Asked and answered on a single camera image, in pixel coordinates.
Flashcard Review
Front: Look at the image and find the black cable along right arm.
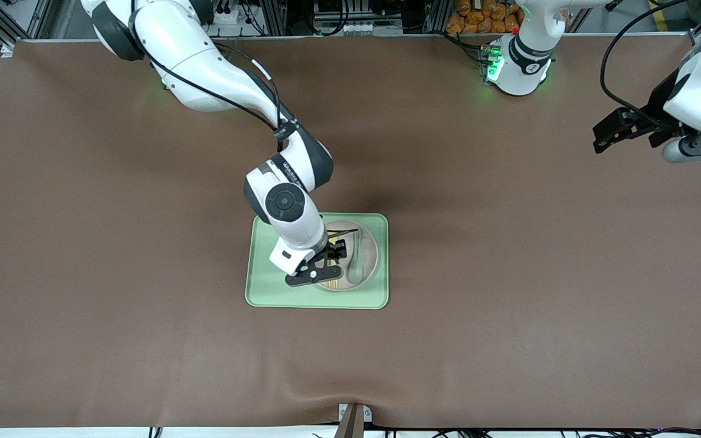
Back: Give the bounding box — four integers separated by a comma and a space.
131, 0, 360, 244

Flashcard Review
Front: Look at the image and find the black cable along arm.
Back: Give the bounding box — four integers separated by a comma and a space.
599, 0, 692, 128
131, 0, 360, 244

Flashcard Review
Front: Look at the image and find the aluminium frame post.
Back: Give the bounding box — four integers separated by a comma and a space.
262, 0, 287, 36
427, 0, 455, 34

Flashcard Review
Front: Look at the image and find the brown table mat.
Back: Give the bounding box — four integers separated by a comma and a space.
0, 33, 701, 429

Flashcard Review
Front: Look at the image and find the pale green spoon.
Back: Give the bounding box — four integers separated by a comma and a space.
347, 234, 367, 285

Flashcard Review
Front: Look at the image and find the light green rectangular tray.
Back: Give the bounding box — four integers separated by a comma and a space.
245, 212, 389, 310

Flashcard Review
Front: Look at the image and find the white connector strip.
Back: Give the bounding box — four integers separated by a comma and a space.
326, 21, 401, 36

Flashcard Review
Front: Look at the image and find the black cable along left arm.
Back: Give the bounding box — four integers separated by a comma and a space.
599, 0, 692, 128

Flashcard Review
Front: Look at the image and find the white power strip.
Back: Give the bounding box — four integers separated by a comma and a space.
209, 5, 243, 28

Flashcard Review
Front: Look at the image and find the round beige plate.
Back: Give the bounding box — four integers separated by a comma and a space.
316, 220, 380, 293

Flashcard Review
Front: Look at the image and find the orange packaged snacks pile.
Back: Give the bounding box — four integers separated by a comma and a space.
446, 0, 525, 34

